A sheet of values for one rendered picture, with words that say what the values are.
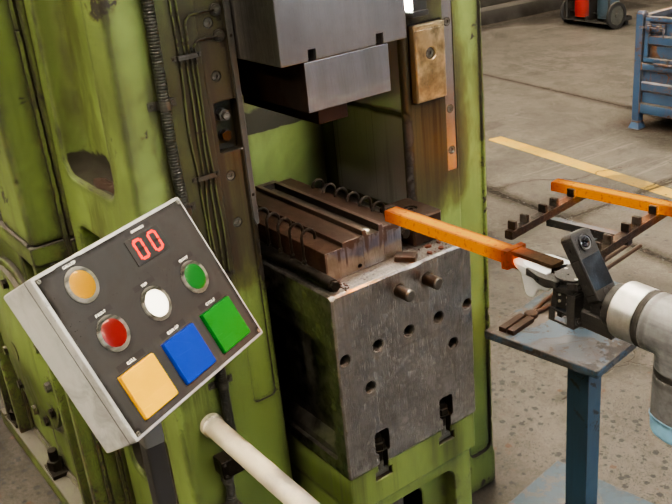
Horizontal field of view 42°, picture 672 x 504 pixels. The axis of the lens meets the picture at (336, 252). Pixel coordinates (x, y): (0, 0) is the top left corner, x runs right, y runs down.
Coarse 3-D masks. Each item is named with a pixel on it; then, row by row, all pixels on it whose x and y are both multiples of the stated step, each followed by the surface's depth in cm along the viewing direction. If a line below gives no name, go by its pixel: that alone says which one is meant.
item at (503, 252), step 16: (400, 208) 174; (400, 224) 171; (416, 224) 167; (432, 224) 165; (448, 224) 164; (448, 240) 161; (464, 240) 157; (480, 240) 155; (496, 240) 154; (496, 256) 151; (512, 256) 149; (528, 256) 146; (544, 256) 145
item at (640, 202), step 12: (564, 180) 217; (564, 192) 215; (576, 192) 212; (588, 192) 210; (600, 192) 207; (612, 192) 206; (624, 192) 206; (624, 204) 204; (636, 204) 201; (648, 204) 199; (660, 204) 197
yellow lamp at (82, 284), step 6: (78, 270) 130; (72, 276) 129; (78, 276) 130; (84, 276) 130; (90, 276) 131; (72, 282) 129; (78, 282) 129; (84, 282) 130; (90, 282) 131; (72, 288) 128; (78, 288) 129; (84, 288) 130; (90, 288) 130; (78, 294) 129; (84, 294) 129; (90, 294) 130
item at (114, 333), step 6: (102, 324) 130; (108, 324) 130; (114, 324) 131; (120, 324) 132; (102, 330) 129; (108, 330) 130; (114, 330) 131; (120, 330) 132; (102, 336) 129; (108, 336) 130; (114, 336) 130; (120, 336) 131; (126, 336) 132; (108, 342) 129; (114, 342) 130; (120, 342) 131
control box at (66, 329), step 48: (144, 240) 141; (192, 240) 149; (48, 288) 126; (96, 288) 131; (144, 288) 138; (192, 288) 145; (48, 336) 127; (96, 336) 129; (144, 336) 135; (96, 384) 126; (192, 384) 138; (96, 432) 131; (144, 432) 129
